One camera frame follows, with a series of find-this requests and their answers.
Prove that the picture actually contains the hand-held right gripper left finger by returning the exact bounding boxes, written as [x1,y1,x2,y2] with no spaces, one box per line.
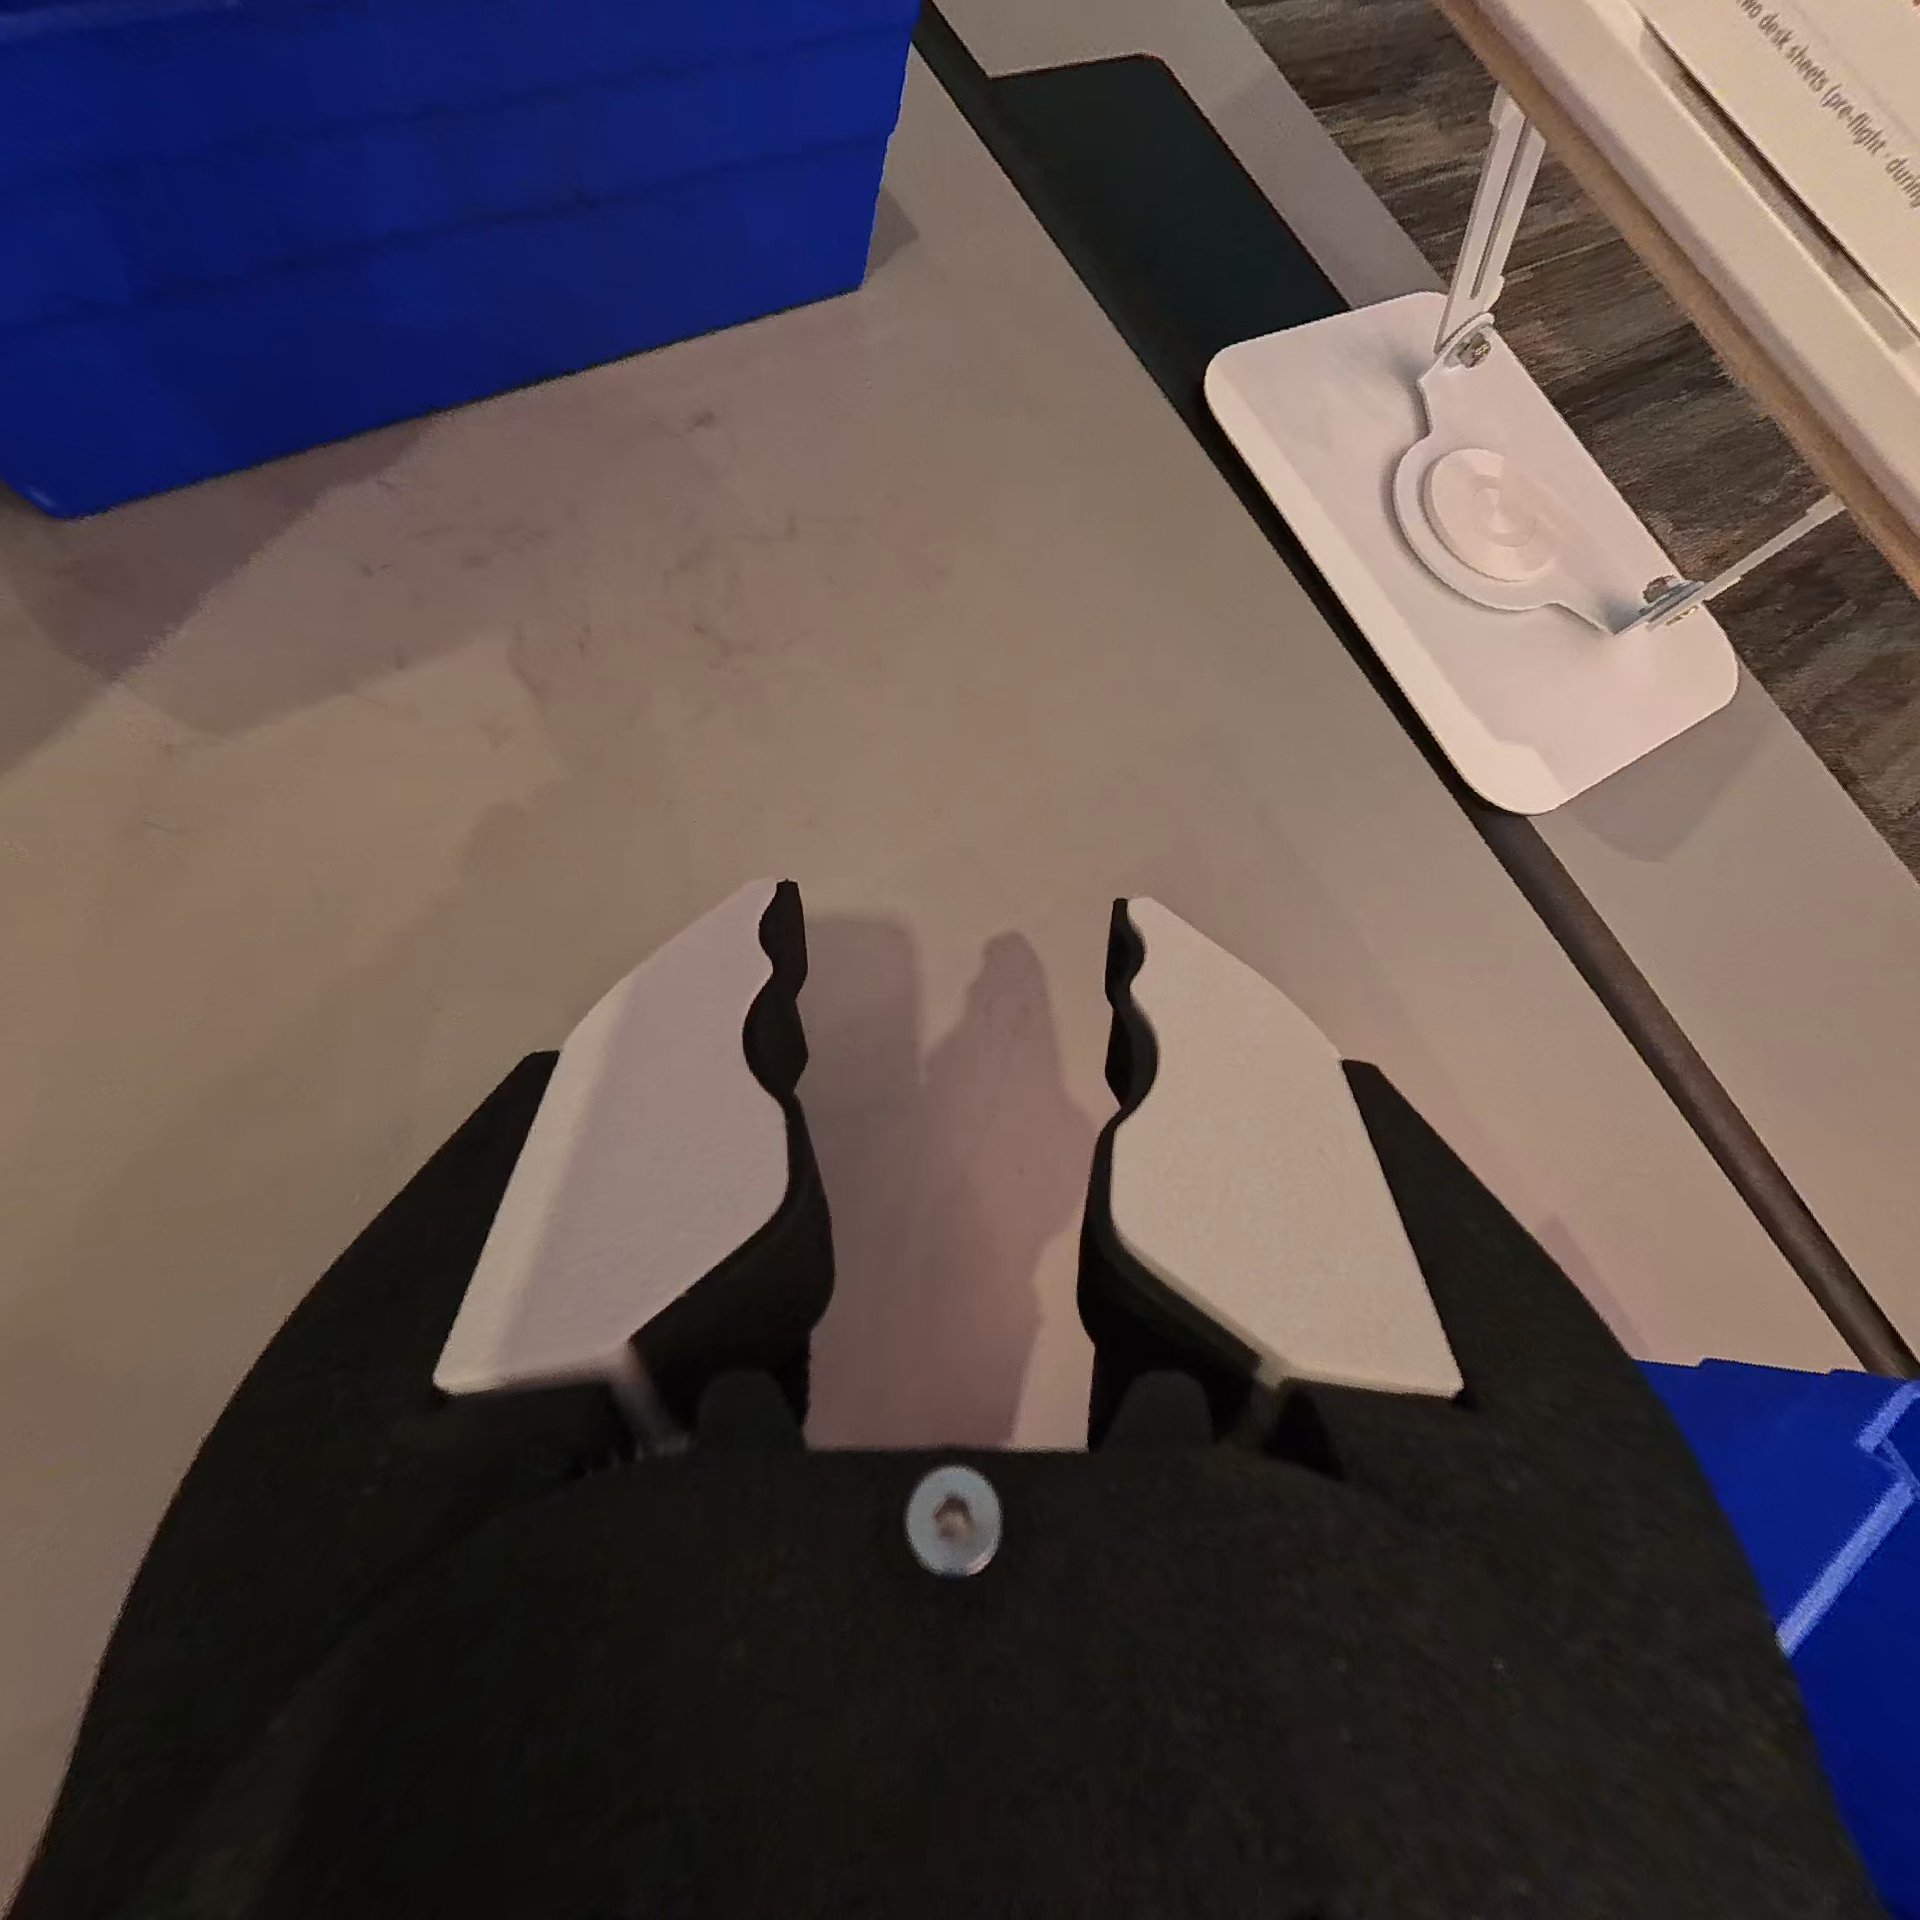
[432,878,836,1453]

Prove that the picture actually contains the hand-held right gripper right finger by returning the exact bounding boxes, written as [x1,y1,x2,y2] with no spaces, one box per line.
[1077,896,1467,1443]

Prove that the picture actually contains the blue plastic bin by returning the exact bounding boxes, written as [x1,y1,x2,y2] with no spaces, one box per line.
[0,0,921,519]
[1635,1357,1920,1920]

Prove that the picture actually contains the white board stand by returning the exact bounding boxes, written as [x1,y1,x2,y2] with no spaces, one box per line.
[1205,81,1849,815]

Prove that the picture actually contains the black desk panel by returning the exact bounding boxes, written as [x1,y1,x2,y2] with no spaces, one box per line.
[960,56,1354,394]

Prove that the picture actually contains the instruction sheet board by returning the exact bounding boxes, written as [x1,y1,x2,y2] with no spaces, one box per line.
[1430,0,1920,587]

